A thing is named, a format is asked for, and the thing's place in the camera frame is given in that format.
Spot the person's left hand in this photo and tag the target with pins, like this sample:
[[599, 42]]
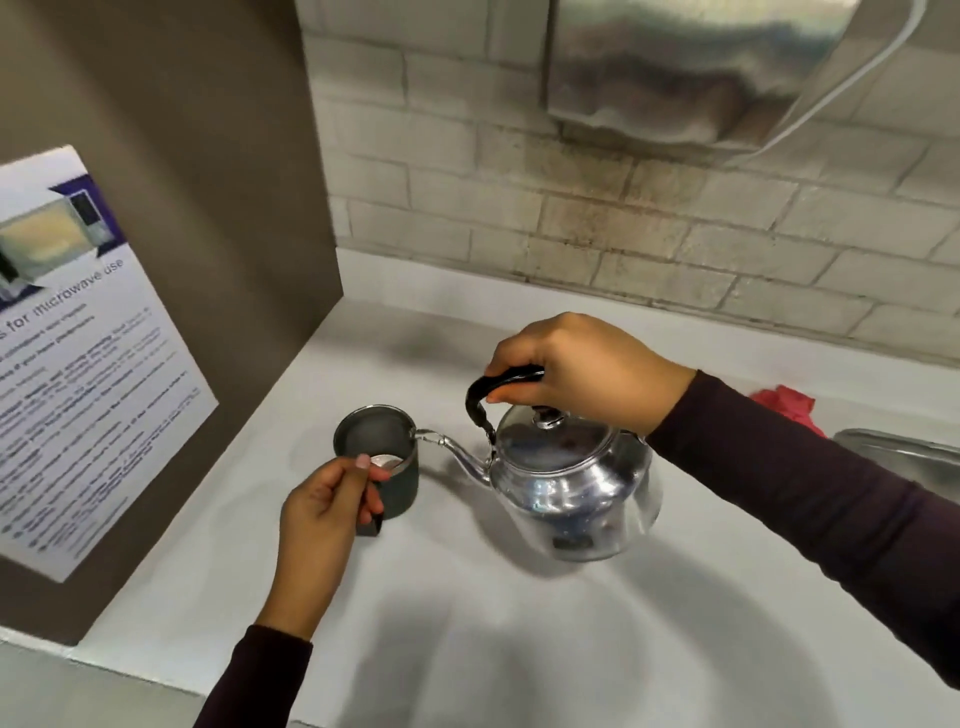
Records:
[[319, 525]]

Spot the person's right hand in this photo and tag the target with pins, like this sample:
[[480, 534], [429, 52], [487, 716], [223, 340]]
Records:
[[600, 371]]

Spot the person's right fingers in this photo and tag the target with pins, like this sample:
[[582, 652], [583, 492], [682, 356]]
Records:
[[517, 356]]

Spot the person's left thumb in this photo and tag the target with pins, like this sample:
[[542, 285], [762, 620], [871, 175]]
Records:
[[349, 480]]

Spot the grey metal mug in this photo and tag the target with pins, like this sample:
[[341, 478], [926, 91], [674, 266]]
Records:
[[386, 465]]

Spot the silver metal kettle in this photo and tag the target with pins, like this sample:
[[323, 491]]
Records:
[[570, 480]]

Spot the person's right forearm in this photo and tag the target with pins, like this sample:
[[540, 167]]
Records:
[[825, 495]]

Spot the person's left forearm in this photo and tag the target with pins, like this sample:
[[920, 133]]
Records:
[[259, 679]]

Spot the red cloth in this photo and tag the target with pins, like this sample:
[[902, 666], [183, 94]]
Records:
[[791, 405]]

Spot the white instruction poster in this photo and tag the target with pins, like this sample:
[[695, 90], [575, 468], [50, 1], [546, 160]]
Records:
[[79, 367]]

